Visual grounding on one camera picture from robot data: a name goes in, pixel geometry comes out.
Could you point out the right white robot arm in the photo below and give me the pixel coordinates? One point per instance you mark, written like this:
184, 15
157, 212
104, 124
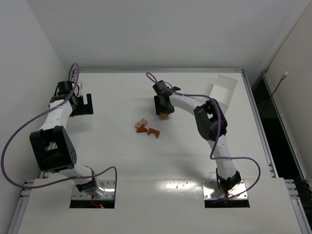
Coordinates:
211, 125

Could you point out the light wood plank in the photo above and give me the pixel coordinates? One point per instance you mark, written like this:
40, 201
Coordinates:
164, 116

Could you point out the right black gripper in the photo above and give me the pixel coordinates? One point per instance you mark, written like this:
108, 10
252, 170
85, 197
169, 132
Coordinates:
164, 107

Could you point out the red-brown triangle block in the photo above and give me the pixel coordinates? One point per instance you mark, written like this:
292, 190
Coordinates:
141, 129

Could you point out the white perforated box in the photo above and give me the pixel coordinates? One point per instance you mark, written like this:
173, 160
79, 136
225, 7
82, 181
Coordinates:
222, 91

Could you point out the red-brown arch block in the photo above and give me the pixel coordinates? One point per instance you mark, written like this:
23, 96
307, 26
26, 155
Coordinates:
153, 131

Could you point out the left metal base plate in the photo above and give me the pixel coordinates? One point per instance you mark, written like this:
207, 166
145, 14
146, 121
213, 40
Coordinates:
103, 190

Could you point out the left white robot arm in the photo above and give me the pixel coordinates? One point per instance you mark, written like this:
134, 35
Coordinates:
53, 149

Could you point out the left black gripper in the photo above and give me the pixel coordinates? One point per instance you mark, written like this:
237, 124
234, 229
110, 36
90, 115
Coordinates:
81, 108

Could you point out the light wood letter cube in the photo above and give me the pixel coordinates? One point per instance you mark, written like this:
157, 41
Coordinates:
142, 122

